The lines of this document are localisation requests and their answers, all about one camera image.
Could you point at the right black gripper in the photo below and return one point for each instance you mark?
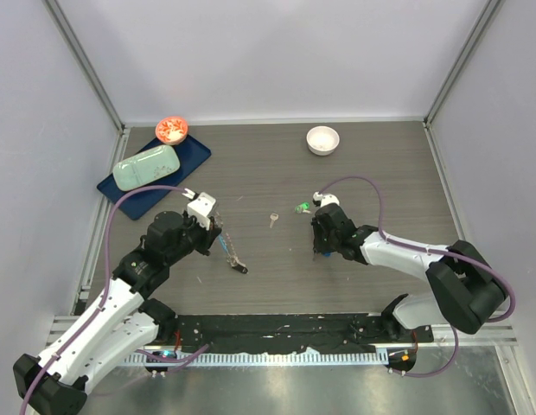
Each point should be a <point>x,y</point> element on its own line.
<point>320,246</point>

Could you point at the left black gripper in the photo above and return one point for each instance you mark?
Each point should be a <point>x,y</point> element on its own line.
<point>207,235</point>

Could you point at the large keyring with blue handle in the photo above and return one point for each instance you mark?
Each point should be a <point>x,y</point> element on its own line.
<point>227,244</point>

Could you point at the green tagged key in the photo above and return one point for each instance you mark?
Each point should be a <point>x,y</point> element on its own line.
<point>302,208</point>

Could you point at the black key fob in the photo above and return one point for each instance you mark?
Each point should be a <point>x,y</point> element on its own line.
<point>240,268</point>

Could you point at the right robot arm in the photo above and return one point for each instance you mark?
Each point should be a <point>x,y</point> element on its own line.
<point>464,292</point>

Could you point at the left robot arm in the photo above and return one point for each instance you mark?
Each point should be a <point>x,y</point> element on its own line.
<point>123,318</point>

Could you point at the plain silver key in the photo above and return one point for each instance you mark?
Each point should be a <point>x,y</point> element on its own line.
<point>273,218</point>

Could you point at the dark blue tray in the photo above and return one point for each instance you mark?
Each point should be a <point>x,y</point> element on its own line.
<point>191,154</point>

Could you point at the pale green oblong dish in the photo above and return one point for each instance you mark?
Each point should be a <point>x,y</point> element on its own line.
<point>145,167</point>

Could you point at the white ceramic bowl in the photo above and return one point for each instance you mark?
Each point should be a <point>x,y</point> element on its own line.
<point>322,140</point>

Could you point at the red patterned bowl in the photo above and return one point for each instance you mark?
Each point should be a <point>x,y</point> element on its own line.
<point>172,130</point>

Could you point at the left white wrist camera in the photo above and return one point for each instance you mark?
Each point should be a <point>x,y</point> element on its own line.
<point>201,206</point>

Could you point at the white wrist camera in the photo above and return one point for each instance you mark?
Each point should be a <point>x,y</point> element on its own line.
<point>321,200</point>
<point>201,206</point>

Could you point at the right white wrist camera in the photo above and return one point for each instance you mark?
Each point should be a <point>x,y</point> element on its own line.
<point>321,200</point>

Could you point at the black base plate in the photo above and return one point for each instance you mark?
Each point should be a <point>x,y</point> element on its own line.
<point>290,333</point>

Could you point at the white slotted cable duct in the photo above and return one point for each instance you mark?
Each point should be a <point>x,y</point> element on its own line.
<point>309,358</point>

